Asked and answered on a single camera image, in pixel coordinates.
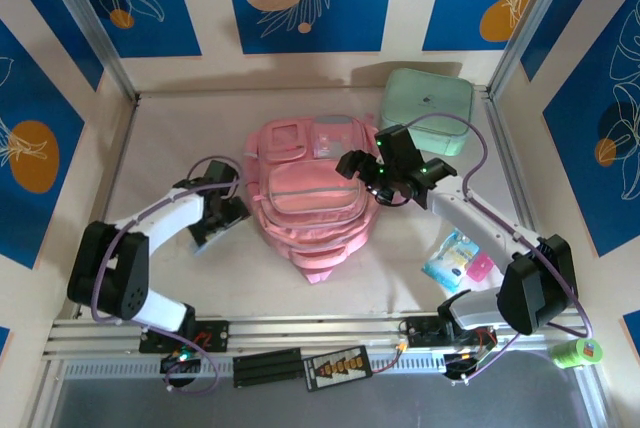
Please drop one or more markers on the black right controller board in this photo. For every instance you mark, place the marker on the black right controller board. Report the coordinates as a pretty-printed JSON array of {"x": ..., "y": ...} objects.
[{"x": 462, "y": 365}]

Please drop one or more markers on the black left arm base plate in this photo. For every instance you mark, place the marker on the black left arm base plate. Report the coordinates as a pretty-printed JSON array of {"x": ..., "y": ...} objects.
[{"x": 215, "y": 335}]

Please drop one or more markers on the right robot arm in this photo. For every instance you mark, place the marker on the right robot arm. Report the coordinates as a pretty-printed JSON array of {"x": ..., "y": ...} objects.
[{"x": 535, "y": 288}]

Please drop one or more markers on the aluminium table rail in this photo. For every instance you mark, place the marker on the aluminium table rail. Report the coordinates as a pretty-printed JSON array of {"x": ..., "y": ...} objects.
[{"x": 310, "y": 328}]

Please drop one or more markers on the black ribbed power block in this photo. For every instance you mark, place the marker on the black ribbed power block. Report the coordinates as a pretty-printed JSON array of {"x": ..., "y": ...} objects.
[{"x": 267, "y": 368}]

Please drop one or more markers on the black left controller board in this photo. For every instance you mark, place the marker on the black left controller board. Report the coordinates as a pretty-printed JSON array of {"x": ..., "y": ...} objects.
[{"x": 175, "y": 363}]

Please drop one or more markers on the aluminium frame post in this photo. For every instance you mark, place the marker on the aluminium frame post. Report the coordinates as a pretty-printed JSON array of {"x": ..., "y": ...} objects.
[
  {"x": 95, "y": 28},
  {"x": 530, "y": 13}
]

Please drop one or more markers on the small pink flat item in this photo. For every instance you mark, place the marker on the small pink flat item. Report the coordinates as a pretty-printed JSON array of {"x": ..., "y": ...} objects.
[{"x": 480, "y": 266}]

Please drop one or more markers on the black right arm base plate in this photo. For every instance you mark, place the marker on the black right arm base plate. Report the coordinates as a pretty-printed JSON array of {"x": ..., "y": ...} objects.
[{"x": 425, "y": 333}]

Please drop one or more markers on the pink backpack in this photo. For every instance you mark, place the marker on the pink backpack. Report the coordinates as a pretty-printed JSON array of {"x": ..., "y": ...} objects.
[{"x": 310, "y": 208}]

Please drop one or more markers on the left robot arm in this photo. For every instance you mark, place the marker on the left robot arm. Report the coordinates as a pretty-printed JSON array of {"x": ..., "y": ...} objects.
[{"x": 165, "y": 213}]

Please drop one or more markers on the light blue tissue packet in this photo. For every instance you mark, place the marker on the light blue tissue packet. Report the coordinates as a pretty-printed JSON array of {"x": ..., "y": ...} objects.
[{"x": 447, "y": 263}]

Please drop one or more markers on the black controller board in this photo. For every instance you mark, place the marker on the black controller board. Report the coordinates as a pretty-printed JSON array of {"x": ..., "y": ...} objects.
[
  {"x": 175, "y": 363},
  {"x": 462, "y": 365}
]

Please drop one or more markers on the green tape roll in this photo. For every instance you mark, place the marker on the green tape roll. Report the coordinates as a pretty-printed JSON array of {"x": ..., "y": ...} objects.
[{"x": 575, "y": 353}]

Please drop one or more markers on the mint green zip case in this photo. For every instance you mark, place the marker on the mint green zip case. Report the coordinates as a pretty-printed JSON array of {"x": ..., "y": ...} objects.
[{"x": 425, "y": 93}]

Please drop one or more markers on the aluminium side rail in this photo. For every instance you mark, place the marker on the aluminium side rail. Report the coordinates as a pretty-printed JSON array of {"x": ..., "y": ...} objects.
[{"x": 505, "y": 148}]

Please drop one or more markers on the black board yellow connectors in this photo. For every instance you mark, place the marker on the black board yellow connectors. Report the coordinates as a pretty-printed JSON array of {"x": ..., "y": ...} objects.
[{"x": 337, "y": 368}]

